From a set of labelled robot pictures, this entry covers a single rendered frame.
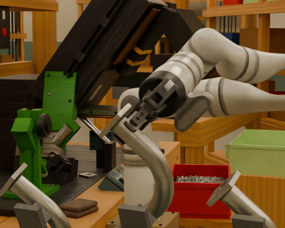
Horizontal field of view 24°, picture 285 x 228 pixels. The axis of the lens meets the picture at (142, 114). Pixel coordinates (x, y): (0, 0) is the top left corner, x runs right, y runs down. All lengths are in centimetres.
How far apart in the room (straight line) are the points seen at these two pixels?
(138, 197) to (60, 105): 77
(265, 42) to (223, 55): 413
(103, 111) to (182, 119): 126
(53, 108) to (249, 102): 99
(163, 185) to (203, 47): 32
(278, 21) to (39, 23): 822
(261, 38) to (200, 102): 425
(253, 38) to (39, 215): 472
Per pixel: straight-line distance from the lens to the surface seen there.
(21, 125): 202
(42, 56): 315
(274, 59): 137
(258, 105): 148
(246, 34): 576
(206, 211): 219
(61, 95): 231
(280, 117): 525
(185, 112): 113
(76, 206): 185
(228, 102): 150
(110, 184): 214
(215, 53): 123
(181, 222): 219
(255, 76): 133
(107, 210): 192
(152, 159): 99
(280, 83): 1111
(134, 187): 162
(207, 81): 154
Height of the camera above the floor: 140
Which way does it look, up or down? 7 degrees down
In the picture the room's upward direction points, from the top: straight up
